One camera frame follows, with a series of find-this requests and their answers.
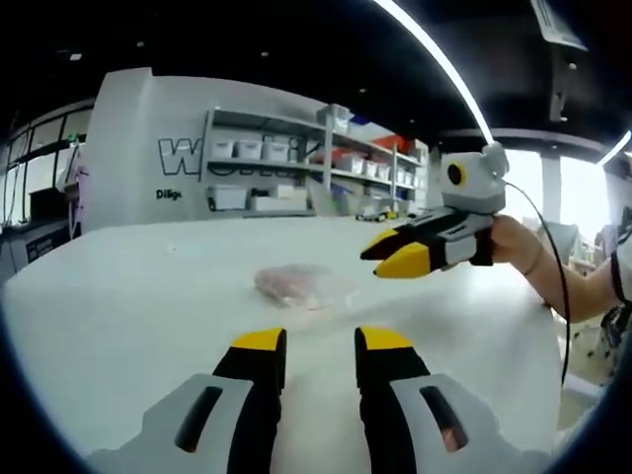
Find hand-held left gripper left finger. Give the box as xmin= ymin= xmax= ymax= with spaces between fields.
xmin=86 ymin=327 xmax=288 ymax=474

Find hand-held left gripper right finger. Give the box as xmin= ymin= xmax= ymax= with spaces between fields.
xmin=354 ymin=325 xmax=549 ymax=474

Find clear resealable bag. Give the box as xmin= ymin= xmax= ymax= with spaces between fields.
xmin=253 ymin=263 xmax=361 ymax=312

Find person's right hand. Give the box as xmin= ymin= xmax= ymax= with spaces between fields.
xmin=491 ymin=215 xmax=544 ymax=276

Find curved ceiling light strip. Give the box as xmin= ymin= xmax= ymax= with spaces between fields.
xmin=372 ymin=0 xmax=494 ymax=145

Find grey metal shelving unit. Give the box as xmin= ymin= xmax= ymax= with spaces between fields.
xmin=203 ymin=103 xmax=431 ymax=218

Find rows of white storage bins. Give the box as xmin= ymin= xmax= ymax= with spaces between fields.
xmin=209 ymin=106 xmax=426 ymax=211

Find grey labelled equipment cabinet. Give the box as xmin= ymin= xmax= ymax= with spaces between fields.
xmin=24 ymin=229 xmax=73 ymax=266

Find black monitor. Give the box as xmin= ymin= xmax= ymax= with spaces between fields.
xmin=29 ymin=190 xmax=63 ymax=221

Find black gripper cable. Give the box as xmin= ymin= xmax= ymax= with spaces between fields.
xmin=504 ymin=180 xmax=573 ymax=389

